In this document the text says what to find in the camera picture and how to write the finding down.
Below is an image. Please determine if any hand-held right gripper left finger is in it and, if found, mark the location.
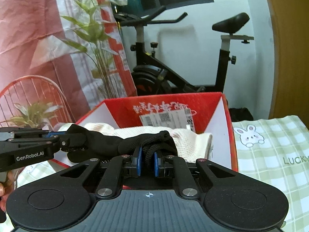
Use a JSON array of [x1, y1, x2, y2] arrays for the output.
[[58, 146, 143, 200]]

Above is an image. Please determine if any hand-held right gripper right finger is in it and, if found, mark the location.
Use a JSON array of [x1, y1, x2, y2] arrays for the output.
[[154, 150, 238, 200]]

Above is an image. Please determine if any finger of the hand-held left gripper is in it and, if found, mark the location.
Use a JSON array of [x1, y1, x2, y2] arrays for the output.
[[0, 127, 67, 141], [7, 135, 73, 153]]

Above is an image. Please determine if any black glove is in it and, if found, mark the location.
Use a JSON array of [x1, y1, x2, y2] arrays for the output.
[[65, 123, 179, 165]]

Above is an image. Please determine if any red strawberry print cardboard box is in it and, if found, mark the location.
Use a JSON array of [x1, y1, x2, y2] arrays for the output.
[[54, 91, 239, 172]]

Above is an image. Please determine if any person's left hand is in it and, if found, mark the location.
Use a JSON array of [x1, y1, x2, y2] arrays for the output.
[[0, 170, 19, 213]]

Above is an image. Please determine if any cream knitted towel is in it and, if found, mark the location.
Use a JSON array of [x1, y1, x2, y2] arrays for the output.
[[57, 122, 214, 164]]

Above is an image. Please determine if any black exercise bike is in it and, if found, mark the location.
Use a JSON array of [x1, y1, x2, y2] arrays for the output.
[[113, 6, 255, 96]]

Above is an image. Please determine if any red printed backdrop cloth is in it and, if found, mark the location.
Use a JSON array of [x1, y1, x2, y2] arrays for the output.
[[0, 0, 138, 174]]

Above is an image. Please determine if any green checked tablecloth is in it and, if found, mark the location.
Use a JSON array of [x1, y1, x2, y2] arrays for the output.
[[16, 114, 309, 232]]

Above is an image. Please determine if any wooden door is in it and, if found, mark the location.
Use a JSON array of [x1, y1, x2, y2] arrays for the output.
[[260, 0, 309, 121]]

